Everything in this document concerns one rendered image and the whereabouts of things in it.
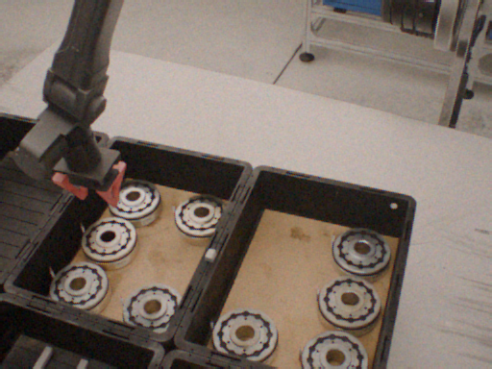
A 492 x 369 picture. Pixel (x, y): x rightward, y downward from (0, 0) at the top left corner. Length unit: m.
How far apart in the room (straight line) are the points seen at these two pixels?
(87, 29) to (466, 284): 0.88
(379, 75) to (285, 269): 2.08
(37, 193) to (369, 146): 0.80
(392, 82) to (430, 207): 1.68
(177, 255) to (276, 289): 0.19
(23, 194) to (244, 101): 0.67
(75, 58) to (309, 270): 0.55
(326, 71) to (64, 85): 2.30
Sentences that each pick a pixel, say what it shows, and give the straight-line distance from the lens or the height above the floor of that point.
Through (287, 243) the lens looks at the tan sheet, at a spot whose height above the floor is 0.83.
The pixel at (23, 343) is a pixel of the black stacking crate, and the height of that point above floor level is 0.83.
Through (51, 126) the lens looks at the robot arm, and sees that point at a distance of 0.84.
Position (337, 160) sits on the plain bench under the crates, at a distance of 1.44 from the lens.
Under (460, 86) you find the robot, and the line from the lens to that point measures 1.76.
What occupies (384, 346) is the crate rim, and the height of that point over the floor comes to 0.92.
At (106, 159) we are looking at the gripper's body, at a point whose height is 1.06.
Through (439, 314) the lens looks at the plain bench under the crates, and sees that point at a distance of 1.19.
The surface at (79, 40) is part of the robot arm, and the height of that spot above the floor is 1.30.
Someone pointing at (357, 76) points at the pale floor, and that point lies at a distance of 3.00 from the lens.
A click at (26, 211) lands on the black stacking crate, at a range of 1.23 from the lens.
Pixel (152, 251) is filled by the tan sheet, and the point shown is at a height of 0.83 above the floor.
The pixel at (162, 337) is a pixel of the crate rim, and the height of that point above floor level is 0.93.
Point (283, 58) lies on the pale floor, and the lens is 3.10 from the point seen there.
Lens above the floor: 1.66
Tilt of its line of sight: 44 degrees down
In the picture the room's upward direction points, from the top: 3 degrees counter-clockwise
